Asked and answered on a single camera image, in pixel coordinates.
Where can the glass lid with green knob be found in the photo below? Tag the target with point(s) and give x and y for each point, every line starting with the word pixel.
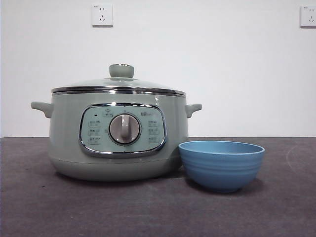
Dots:
pixel 121 71

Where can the pale green electric steamer pot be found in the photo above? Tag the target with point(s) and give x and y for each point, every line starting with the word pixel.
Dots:
pixel 66 138

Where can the blue ribbed bowl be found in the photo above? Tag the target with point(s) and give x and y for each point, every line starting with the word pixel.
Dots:
pixel 221 168

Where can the white wall socket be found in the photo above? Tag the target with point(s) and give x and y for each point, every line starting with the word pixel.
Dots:
pixel 102 15
pixel 308 16

